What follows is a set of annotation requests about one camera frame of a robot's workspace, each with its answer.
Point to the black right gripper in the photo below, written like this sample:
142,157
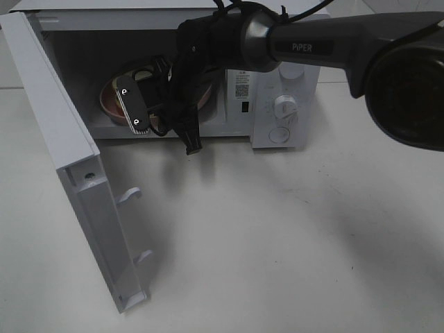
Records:
182,88

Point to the pink round plate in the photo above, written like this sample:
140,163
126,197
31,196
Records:
149,88

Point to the round door release button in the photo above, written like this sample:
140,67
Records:
279,135

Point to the white timer knob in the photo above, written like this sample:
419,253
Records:
284,106

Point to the white microwave door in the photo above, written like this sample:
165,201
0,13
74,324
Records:
76,159

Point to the toast sandwich with lettuce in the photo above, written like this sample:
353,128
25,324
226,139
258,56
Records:
142,74

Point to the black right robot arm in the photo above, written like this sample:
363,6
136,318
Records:
393,60

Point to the upper white power knob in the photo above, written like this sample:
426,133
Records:
291,72

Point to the white microwave oven body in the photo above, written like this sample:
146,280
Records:
88,42

